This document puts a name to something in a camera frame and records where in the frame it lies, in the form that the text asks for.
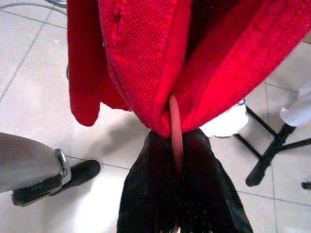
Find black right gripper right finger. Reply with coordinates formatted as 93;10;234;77
181;128;253;233

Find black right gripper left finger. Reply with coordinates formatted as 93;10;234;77
118;131;180;233

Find red plastic hanger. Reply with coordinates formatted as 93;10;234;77
169;94;184;180

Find red shirt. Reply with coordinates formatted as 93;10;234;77
67;0;311;138

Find white cloth with hanger drawing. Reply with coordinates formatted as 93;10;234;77
201;101;251;138

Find black clothes rack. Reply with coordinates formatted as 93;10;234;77
234;104;311;190

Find white printed hanging shirt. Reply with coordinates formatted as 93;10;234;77
279;84;311;127

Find grey left robot leg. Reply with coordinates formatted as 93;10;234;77
0;132;101;207

